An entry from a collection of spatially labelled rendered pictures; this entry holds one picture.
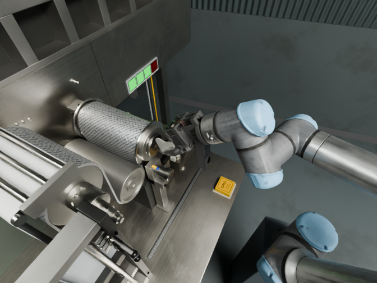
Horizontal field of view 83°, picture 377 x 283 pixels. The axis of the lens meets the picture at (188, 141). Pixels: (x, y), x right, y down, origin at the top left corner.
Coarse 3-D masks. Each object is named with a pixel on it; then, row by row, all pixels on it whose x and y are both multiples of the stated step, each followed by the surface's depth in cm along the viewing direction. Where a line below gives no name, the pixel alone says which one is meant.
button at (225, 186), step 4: (220, 180) 96; (224, 180) 96; (228, 180) 96; (220, 184) 94; (224, 184) 94; (228, 184) 94; (232, 184) 94; (216, 188) 93; (220, 188) 93; (224, 188) 93; (228, 188) 93; (232, 188) 93; (220, 192) 93; (224, 192) 92; (228, 192) 92; (228, 196) 92
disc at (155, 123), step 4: (152, 124) 64; (156, 124) 66; (160, 124) 69; (148, 128) 62; (144, 132) 61; (140, 136) 60; (140, 140) 61; (136, 144) 60; (140, 144) 62; (136, 148) 61; (136, 152) 61; (136, 156) 62; (136, 160) 63; (140, 160) 65; (140, 164) 66; (144, 164) 68
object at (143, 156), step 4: (152, 128) 64; (156, 128) 65; (160, 128) 67; (148, 132) 62; (152, 132) 63; (156, 132) 66; (160, 132) 68; (144, 136) 62; (148, 136) 62; (144, 140) 62; (148, 140) 63; (144, 144) 62; (140, 148) 62; (144, 148) 63; (140, 152) 63; (144, 152) 63; (140, 156) 64; (144, 156) 64; (148, 156) 67; (152, 156) 69; (144, 160) 65; (148, 160) 68
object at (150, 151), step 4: (152, 136) 64; (156, 136) 64; (160, 136) 67; (152, 140) 63; (148, 144) 63; (152, 144) 64; (156, 144) 66; (148, 148) 63; (152, 148) 65; (156, 148) 68; (148, 152) 64; (152, 152) 66; (156, 152) 68
